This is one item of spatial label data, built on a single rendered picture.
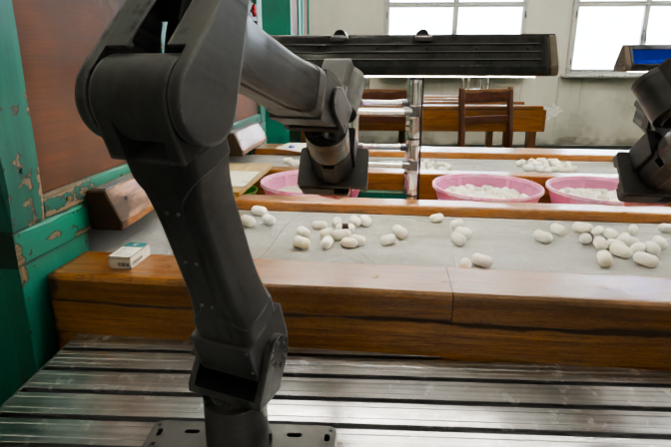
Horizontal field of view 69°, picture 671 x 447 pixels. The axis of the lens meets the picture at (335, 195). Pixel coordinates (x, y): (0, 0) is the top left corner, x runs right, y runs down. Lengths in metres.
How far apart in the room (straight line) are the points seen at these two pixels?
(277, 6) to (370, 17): 2.47
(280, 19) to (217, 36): 3.27
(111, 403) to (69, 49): 0.54
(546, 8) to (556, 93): 0.96
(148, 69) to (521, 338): 0.57
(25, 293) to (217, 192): 0.48
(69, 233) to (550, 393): 0.73
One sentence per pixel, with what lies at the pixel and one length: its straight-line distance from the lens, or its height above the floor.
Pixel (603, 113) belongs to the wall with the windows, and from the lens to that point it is 6.62.
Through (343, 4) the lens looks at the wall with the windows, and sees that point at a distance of 5.98.
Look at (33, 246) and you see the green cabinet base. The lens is 0.82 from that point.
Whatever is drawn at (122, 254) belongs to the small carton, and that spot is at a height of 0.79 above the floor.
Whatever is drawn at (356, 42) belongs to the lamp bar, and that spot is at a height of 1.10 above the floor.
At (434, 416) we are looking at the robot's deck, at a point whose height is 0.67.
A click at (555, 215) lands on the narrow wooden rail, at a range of 1.13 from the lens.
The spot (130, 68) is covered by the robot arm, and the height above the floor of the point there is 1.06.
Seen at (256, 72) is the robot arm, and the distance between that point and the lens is 0.43.
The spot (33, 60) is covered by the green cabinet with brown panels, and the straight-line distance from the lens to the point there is 0.84.
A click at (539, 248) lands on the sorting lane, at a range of 0.95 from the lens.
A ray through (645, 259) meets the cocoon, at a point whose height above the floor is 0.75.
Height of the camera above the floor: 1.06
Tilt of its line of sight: 15 degrees down
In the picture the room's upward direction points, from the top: straight up
